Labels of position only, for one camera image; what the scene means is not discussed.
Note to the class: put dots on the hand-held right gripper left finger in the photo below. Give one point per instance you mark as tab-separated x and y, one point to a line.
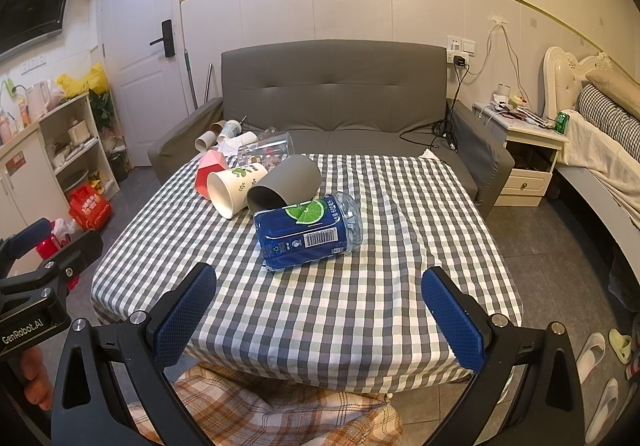
185	316

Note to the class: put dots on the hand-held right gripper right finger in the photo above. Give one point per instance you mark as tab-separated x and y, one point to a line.
452	321

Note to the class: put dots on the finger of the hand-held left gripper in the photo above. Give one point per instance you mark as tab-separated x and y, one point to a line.
80	251
27	235

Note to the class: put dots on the grey cup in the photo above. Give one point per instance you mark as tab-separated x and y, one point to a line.
290	181

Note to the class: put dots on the white leaf-print paper cup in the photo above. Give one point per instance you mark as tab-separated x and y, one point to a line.
227	191

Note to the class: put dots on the brown paper cup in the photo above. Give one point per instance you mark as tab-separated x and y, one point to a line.
204	140

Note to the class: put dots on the paper cup with green print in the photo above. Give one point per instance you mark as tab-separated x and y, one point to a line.
231	129

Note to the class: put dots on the person's left hand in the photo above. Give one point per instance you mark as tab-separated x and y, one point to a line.
36	378

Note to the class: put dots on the red bag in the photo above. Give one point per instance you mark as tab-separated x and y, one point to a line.
90	208

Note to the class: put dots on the white kitchen cabinet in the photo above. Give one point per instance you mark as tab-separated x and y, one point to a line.
25	186

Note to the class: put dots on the open white shelf cabinet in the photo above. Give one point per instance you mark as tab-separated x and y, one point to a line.
75	145

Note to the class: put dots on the plaid pants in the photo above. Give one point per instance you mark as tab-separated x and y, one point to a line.
260	411

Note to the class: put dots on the checked tablecloth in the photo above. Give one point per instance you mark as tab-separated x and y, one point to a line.
325	321

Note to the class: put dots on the pink kettle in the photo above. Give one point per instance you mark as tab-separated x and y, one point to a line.
37	101

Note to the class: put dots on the blue-label plastic bottle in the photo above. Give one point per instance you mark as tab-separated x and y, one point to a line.
300	236

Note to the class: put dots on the green plant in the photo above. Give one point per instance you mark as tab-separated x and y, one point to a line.
102	110

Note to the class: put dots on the white slipper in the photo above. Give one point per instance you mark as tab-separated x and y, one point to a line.
591	357
602	411

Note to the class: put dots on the yellow plastic bag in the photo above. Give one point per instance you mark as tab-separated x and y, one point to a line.
82	80

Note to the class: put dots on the pale green slipper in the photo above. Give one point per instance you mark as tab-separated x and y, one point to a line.
621	346

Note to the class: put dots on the white crumpled tissue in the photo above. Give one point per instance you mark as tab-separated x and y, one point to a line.
229	145

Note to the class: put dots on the cream nightstand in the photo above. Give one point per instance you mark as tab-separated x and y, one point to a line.
527	160

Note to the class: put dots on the white door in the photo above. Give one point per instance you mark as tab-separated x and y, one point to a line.
140	75

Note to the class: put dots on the clear plastic container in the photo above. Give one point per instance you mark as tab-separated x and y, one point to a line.
265	148

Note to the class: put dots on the white blanket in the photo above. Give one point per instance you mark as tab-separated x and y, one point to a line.
600	160

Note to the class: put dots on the black range hood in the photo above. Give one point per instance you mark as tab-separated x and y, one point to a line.
35	10

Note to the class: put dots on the green can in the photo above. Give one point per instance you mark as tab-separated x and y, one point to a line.
563	122

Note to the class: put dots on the grey sofa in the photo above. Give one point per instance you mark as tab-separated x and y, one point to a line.
330	95

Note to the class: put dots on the checked pillow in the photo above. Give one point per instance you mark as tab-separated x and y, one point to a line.
607	113

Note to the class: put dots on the black plug charger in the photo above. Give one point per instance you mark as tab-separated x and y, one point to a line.
461	60

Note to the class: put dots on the cream bed headboard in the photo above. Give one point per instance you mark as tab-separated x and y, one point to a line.
562	80

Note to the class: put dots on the beige pillow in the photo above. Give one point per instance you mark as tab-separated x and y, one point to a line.
615	85

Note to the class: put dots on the grey bed frame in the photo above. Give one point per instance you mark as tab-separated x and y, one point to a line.
595	211

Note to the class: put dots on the white wall outlet panel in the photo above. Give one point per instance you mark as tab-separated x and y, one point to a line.
462	44

